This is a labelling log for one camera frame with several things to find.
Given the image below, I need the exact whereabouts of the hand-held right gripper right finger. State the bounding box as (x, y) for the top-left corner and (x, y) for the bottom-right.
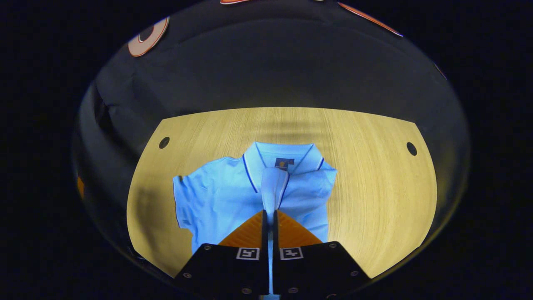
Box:
(273, 210), (371, 298)

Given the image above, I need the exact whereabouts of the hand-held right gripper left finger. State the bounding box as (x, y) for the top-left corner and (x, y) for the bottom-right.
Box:
(174, 210), (269, 296)

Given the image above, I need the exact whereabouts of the light blue T-shirt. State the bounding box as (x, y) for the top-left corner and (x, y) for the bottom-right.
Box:
(173, 142), (338, 300)

